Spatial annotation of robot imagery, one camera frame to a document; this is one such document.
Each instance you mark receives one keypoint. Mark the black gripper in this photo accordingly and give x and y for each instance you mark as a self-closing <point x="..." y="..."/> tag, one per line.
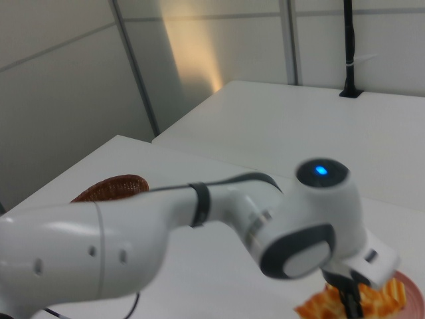
<point x="338" y="279"/>

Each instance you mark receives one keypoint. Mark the ridged toy bread roll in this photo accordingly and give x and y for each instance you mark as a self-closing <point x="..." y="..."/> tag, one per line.
<point x="382" y="295"/>

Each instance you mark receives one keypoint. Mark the braided toy bread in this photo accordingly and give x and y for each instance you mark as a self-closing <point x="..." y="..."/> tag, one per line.
<point x="318" y="305"/>

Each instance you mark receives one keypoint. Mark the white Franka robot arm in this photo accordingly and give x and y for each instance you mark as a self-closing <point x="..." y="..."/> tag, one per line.
<point x="83" y="239"/>

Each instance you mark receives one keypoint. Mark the pink plate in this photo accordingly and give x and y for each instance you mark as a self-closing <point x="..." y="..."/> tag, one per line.
<point x="415" y="299"/>

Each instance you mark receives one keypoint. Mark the brown woven basket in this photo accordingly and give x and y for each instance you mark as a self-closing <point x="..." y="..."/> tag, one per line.
<point x="113" y="189"/>

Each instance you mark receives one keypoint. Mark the black camera pole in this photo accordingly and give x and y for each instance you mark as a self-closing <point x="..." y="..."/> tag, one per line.
<point x="348" y="50"/>

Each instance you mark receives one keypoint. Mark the grey partition post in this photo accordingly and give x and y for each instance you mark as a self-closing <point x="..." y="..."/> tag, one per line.
<point x="292" y="40"/>

